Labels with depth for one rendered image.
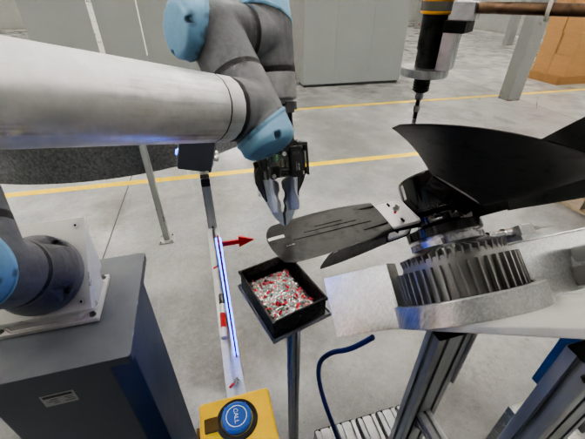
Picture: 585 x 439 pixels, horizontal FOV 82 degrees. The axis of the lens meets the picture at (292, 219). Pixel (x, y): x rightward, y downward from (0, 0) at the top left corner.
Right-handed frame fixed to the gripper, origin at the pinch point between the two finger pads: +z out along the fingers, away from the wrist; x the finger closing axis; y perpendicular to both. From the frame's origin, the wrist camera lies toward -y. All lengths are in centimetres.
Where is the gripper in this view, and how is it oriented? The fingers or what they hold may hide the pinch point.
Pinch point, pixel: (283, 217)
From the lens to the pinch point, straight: 62.6
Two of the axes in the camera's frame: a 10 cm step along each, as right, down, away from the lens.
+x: 9.6, -1.6, 2.2
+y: 2.6, 2.7, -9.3
